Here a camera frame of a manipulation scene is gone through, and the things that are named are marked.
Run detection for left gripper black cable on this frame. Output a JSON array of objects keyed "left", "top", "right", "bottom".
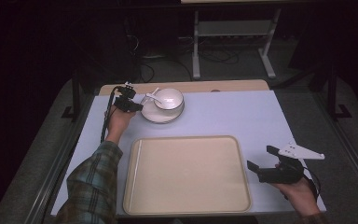
[{"left": 100, "top": 86, "right": 119, "bottom": 144}]

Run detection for person's right hand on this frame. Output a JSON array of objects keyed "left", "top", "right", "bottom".
[{"left": 270, "top": 177, "right": 321, "bottom": 217}]

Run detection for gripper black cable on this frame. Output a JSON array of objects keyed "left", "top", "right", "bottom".
[
  {"left": 302, "top": 167, "right": 322, "bottom": 201},
  {"left": 100, "top": 86, "right": 119, "bottom": 144}
]

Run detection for white metal desk frame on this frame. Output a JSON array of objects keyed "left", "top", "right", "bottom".
[{"left": 191, "top": 8, "right": 282, "bottom": 80}]

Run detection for white bowl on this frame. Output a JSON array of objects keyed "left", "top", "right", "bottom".
[{"left": 153, "top": 88, "right": 185, "bottom": 112}]

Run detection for metal rail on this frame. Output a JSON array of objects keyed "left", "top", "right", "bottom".
[
  {"left": 311, "top": 92, "right": 358, "bottom": 200},
  {"left": 24, "top": 124, "right": 87, "bottom": 224}
]

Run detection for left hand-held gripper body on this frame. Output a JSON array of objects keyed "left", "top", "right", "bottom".
[{"left": 113, "top": 81, "right": 138, "bottom": 113}]

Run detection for black floor cables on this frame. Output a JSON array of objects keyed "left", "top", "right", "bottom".
[{"left": 198, "top": 48, "right": 241, "bottom": 65}]

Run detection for white chopstick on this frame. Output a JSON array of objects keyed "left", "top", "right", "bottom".
[{"left": 128, "top": 139, "right": 144, "bottom": 211}]

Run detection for white plate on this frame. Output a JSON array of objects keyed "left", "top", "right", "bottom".
[{"left": 140, "top": 92, "right": 186, "bottom": 125}]

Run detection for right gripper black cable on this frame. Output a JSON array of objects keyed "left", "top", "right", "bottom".
[{"left": 302, "top": 167, "right": 322, "bottom": 201}]

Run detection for person's left hand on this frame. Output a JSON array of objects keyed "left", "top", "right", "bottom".
[{"left": 105, "top": 105, "right": 137, "bottom": 145}]

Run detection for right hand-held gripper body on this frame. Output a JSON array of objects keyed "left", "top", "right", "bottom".
[{"left": 256, "top": 142, "right": 326, "bottom": 184}]

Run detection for beige tray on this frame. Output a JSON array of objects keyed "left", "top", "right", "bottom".
[{"left": 122, "top": 134, "right": 253, "bottom": 216}]

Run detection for pale blue table mat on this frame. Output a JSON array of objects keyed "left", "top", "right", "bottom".
[{"left": 49, "top": 90, "right": 327, "bottom": 217}]

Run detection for black metal stand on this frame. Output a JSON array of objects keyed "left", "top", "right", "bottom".
[
  {"left": 325, "top": 63, "right": 353, "bottom": 121},
  {"left": 61, "top": 69, "right": 82, "bottom": 121}
]

